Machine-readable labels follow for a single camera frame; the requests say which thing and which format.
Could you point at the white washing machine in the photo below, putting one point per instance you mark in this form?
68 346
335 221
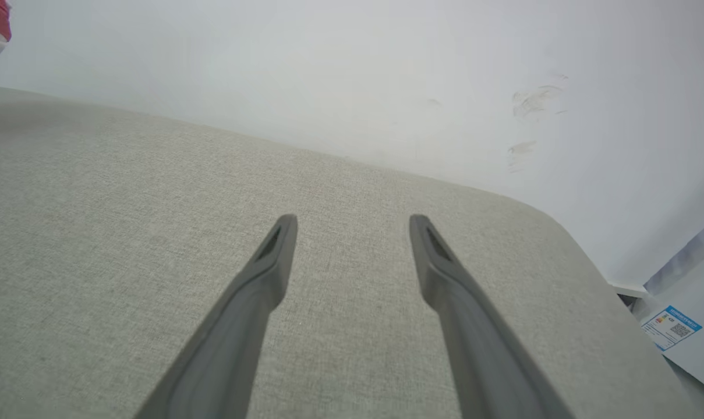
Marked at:
698 355

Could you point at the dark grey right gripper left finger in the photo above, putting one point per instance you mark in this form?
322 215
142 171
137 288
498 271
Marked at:
229 343

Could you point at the blue and white energy label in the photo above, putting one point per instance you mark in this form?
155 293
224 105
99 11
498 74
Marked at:
671 327

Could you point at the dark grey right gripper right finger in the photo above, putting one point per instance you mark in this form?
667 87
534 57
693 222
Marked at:
485 349

